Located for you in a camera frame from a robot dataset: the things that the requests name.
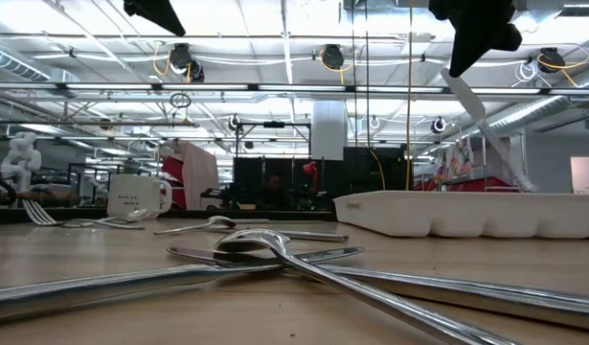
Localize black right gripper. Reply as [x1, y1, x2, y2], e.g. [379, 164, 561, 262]
[427, 0, 523, 78]

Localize silver fork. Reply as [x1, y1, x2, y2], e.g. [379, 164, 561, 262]
[21, 198, 147, 230]

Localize white mug with text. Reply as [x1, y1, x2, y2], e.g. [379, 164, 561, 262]
[105, 172, 173, 219]

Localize long ceiling light strip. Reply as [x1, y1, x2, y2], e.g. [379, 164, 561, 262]
[0, 80, 589, 96]

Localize pink wall board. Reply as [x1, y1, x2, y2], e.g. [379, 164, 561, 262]
[570, 155, 589, 196]

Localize silver ventilation duct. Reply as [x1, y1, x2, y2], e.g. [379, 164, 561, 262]
[459, 93, 589, 141]

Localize silver table knife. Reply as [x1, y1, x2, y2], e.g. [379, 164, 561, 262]
[0, 245, 366, 327]
[197, 227, 351, 243]
[440, 66, 540, 194]

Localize black partition panels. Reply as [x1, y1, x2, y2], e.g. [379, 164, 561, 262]
[234, 146, 411, 211]

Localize colourful poster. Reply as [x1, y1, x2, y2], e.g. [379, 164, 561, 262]
[435, 137, 475, 181]

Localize pink and white board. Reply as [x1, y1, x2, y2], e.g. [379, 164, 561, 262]
[160, 138, 221, 211]

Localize yellow hanging cable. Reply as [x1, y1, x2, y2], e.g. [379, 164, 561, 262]
[369, 149, 387, 192]
[405, 0, 416, 192]

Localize red storage bins shelf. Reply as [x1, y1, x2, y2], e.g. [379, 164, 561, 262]
[413, 175, 514, 193]

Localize black metal frame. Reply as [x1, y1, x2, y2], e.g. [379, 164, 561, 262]
[234, 121, 312, 211]

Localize silver spoon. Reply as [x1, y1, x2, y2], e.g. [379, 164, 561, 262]
[152, 215, 238, 237]
[214, 228, 523, 345]
[61, 207, 150, 229]
[167, 245, 589, 333]

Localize white cutlery organizer tray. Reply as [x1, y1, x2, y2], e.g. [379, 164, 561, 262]
[331, 190, 589, 240]

